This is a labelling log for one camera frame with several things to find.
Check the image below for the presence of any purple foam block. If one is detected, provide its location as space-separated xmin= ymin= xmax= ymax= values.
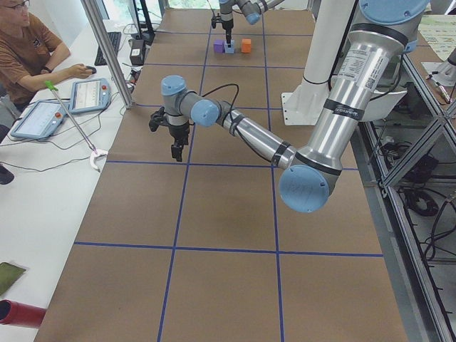
xmin=213 ymin=39 xmax=225 ymax=53

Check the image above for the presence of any teach pendant near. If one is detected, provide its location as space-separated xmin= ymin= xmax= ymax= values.
xmin=11 ymin=100 xmax=68 ymax=140

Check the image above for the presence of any teach pendant far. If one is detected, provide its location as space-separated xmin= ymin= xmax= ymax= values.
xmin=68 ymin=78 xmax=111 ymax=114

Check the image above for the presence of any green bean bag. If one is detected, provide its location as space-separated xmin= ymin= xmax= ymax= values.
xmin=0 ymin=262 xmax=26 ymax=295

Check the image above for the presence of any orange foam block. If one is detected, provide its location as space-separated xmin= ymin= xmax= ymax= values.
xmin=241 ymin=38 xmax=252 ymax=54

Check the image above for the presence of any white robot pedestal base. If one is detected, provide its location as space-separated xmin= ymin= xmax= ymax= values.
xmin=281 ymin=0 xmax=407 ymax=127

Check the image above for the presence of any teach pendant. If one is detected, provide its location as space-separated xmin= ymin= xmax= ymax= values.
xmin=68 ymin=78 xmax=111 ymax=114
xmin=11 ymin=100 xmax=68 ymax=140

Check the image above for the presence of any red cylinder tube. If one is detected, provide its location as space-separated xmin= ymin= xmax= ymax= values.
xmin=1 ymin=300 xmax=46 ymax=328

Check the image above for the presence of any reacher grabber stick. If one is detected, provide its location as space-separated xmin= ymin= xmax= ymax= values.
xmin=44 ymin=81 xmax=108 ymax=173

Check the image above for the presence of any seated person brown shirt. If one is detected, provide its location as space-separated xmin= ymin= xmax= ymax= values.
xmin=1 ymin=1 xmax=95 ymax=111

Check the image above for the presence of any black power adapter box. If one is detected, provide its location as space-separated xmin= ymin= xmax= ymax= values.
xmin=130 ymin=39 xmax=146 ymax=66

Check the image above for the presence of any aluminium frame post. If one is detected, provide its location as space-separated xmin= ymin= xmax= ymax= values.
xmin=81 ymin=0 xmax=133 ymax=109

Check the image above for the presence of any black keyboard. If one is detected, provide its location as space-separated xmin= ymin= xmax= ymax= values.
xmin=94 ymin=31 xmax=123 ymax=67

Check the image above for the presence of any light blue foam block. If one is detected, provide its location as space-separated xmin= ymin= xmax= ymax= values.
xmin=224 ymin=39 xmax=235 ymax=54

